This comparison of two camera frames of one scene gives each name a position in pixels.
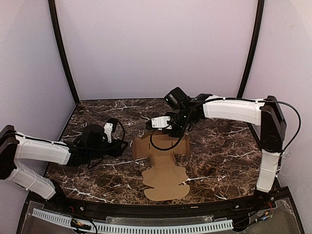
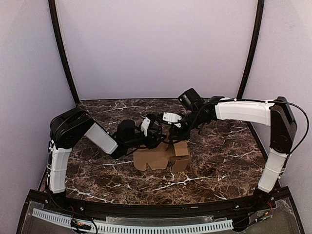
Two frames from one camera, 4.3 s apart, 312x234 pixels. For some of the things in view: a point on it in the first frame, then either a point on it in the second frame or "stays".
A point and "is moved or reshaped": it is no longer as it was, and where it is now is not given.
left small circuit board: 80,224 stays
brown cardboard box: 164,175 is moved or reshaped
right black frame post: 256,34 stays
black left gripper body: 114,152 -> 150,143
